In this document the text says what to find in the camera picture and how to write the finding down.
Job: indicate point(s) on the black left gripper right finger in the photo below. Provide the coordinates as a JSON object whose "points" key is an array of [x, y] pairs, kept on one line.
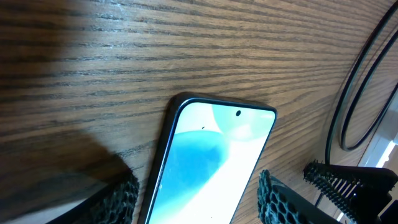
{"points": [[277, 203]]}

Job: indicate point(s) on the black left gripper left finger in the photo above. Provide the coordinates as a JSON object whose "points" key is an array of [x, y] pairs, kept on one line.
{"points": [[113, 204]]}

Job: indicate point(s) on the white power strip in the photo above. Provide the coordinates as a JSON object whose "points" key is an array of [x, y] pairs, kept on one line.
{"points": [[381, 150]]}

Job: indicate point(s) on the blue Galaxy smartphone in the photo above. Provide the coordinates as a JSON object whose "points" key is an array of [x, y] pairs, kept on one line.
{"points": [[207, 151]]}

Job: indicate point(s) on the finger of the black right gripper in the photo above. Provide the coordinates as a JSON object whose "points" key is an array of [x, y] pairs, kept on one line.
{"points": [[361, 193]]}

